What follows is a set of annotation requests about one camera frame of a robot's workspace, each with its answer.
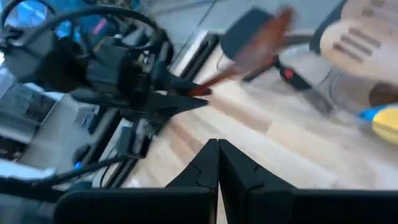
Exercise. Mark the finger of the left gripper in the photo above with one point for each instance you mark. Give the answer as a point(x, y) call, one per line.
point(180, 85)
point(174, 105)

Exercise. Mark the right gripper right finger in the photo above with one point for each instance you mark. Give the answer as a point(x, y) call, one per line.
point(280, 208)

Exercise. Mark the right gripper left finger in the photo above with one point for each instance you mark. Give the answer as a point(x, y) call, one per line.
point(186, 205)

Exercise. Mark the metal-tipped dark wooden spoon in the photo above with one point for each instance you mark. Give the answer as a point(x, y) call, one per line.
point(258, 46)

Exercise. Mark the long blue silicone spoon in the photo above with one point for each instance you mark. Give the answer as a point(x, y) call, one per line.
point(370, 112)

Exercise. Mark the yellow silicone spoon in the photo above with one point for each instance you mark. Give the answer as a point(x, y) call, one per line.
point(387, 124)

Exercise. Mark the dark brown wooden spoon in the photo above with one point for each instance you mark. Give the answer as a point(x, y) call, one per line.
point(384, 93)

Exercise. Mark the light wooden slotted spatula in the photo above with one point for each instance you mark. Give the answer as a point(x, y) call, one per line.
point(351, 59)
point(382, 15)

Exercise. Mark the grey desk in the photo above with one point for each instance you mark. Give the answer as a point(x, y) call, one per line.
point(53, 133)

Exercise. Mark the black computer mouse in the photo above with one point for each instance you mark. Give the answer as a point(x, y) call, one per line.
point(81, 152)

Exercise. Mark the computer monitor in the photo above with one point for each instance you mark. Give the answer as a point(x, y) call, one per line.
point(31, 14)

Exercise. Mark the black spatula with red button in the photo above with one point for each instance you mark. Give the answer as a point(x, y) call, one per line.
point(298, 53)

